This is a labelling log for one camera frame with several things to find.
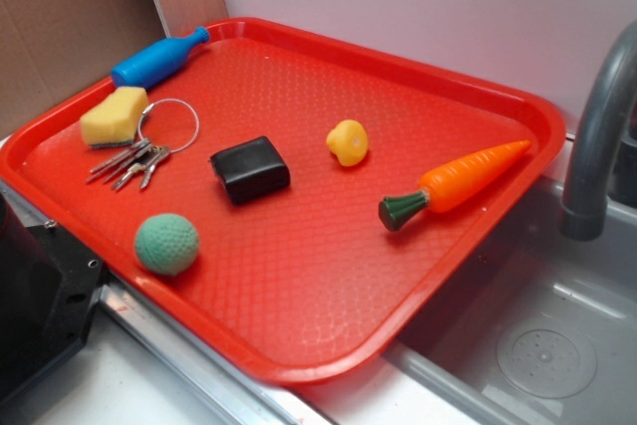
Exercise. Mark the black rectangular block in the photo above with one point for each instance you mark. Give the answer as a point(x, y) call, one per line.
point(250, 170)

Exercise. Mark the green textured ball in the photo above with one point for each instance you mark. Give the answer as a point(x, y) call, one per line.
point(166, 244)

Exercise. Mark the yellow sponge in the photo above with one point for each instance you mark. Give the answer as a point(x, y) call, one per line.
point(114, 121)

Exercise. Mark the brown cardboard panel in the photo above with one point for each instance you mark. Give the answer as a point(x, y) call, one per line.
point(52, 49)

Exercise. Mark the keys on wire ring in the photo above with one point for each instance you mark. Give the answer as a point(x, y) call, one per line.
point(142, 157)

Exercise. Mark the grey toy faucet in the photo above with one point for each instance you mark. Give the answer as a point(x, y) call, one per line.
point(602, 164)

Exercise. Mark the red plastic tray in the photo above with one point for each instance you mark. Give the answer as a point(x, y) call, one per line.
point(303, 284)

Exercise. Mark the orange toy carrot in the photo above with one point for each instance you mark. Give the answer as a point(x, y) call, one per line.
point(447, 186)

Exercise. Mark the yellow rubber duck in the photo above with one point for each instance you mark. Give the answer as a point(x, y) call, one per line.
point(348, 142)

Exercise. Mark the grey toy sink basin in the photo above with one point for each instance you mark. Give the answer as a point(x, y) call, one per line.
point(534, 328)

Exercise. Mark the blue plastic toy bottle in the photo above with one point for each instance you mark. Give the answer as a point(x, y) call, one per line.
point(157, 62)

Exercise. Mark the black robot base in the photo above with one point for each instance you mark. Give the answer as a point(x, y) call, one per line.
point(50, 284)

